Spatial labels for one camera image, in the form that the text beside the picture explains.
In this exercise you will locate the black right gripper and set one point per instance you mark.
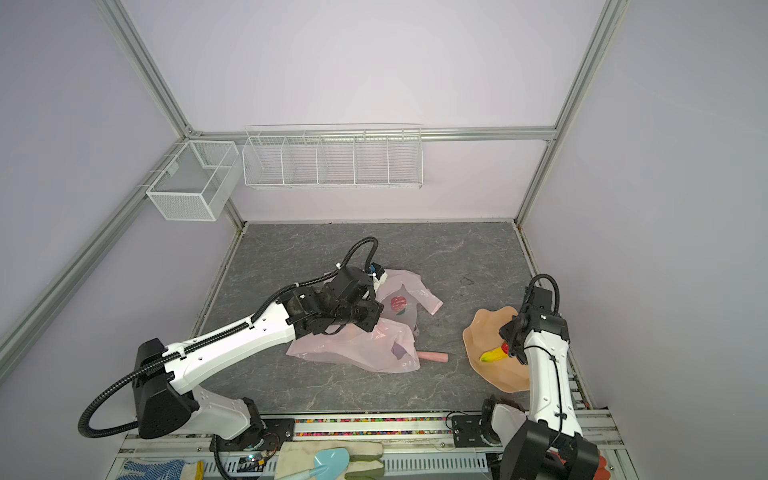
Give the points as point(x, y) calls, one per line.
point(508, 333)

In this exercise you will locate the orange rubber glove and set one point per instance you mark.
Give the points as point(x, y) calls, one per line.
point(603, 468)

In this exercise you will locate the beige wavy fruit plate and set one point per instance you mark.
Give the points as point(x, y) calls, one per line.
point(482, 335)

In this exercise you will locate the yellow banana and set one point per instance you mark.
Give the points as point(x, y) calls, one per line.
point(493, 356)

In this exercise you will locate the small white wire basket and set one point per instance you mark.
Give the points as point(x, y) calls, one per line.
point(198, 181)

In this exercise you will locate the teal plastic trowel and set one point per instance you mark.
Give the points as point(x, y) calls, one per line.
point(328, 464)

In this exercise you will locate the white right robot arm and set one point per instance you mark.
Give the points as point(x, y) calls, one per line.
point(548, 443)

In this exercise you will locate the purple scoop pink handle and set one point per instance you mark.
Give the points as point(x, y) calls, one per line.
point(401, 352)

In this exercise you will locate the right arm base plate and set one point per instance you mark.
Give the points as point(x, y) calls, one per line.
point(468, 430)

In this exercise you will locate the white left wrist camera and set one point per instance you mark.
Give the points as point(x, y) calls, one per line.
point(376, 271)

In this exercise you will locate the blue knitted glove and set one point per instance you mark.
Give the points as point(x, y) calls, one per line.
point(137, 470)

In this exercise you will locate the beige work glove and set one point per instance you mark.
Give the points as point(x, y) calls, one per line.
point(365, 458)

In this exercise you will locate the long white wire shelf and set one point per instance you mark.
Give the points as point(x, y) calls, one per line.
point(333, 156)

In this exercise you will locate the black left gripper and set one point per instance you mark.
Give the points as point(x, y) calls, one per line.
point(374, 310)

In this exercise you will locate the pink printed plastic bag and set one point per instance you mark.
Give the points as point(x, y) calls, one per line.
point(402, 294)

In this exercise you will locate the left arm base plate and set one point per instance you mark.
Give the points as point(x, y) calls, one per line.
point(270, 436)

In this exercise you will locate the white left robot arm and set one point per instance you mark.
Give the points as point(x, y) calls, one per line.
point(167, 379)

